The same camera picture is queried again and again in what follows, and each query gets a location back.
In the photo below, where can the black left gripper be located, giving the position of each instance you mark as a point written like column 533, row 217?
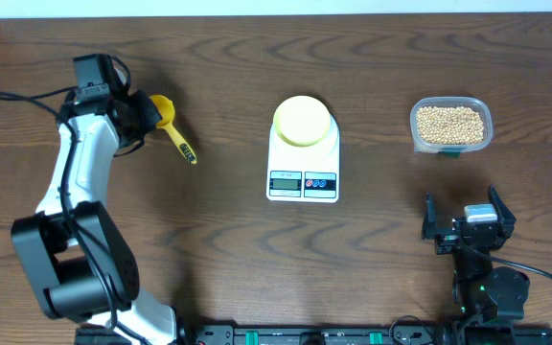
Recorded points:
column 144, row 105

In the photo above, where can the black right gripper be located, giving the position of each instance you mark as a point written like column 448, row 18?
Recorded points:
column 446, row 240

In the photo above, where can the yellow plastic measuring scoop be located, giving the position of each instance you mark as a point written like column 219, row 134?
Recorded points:
column 167, row 112

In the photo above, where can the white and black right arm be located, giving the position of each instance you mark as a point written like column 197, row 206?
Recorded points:
column 491, row 298

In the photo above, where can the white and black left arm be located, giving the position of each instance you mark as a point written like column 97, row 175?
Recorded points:
column 78, row 263

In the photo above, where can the white digital kitchen scale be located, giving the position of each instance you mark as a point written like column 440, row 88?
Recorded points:
column 304, row 174

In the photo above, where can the pale yellow plastic bowl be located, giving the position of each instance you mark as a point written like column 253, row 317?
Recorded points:
column 302, row 121

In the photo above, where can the clear plastic container of soybeans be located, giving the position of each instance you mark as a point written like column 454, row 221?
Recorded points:
column 451, row 125

